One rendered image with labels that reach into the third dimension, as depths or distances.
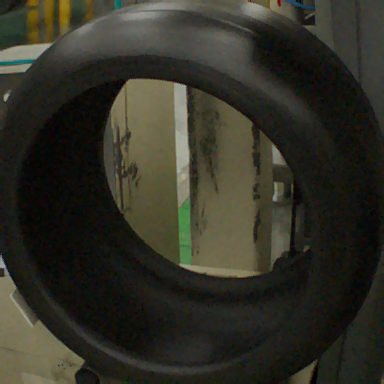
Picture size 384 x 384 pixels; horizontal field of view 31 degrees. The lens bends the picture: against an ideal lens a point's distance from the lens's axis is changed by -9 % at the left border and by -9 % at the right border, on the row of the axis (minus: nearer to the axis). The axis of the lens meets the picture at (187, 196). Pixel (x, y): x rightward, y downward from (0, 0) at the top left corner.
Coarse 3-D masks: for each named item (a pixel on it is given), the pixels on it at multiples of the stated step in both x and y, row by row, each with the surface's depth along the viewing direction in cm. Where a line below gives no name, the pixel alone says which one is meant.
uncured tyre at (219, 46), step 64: (192, 0) 90; (64, 64) 86; (128, 64) 83; (192, 64) 81; (256, 64) 79; (320, 64) 84; (0, 128) 94; (64, 128) 118; (320, 128) 79; (0, 192) 95; (64, 192) 121; (320, 192) 81; (64, 256) 118; (128, 256) 125; (320, 256) 83; (64, 320) 99; (128, 320) 118; (192, 320) 122; (256, 320) 118; (320, 320) 87
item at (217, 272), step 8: (176, 264) 136; (200, 272) 133; (208, 272) 133; (216, 272) 132; (224, 272) 132; (232, 272) 132; (240, 272) 132; (248, 272) 132; (256, 272) 132; (264, 272) 132
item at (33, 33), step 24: (0, 0) 169; (24, 0) 167; (48, 0) 165; (72, 0) 163; (96, 0) 161; (120, 0) 159; (0, 24) 171; (24, 24) 169; (48, 24) 167; (72, 24) 165; (0, 48) 174; (24, 48) 171
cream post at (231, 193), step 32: (256, 0) 117; (192, 96) 124; (192, 128) 126; (224, 128) 125; (256, 128) 123; (192, 160) 128; (224, 160) 127; (256, 160) 125; (192, 192) 131; (224, 192) 129; (256, 192) 127; (192, 224) 133; (224, 224) 131; (256, 224) 129; (192, 256) 135; (224, 256) 133; (256, 256) 131
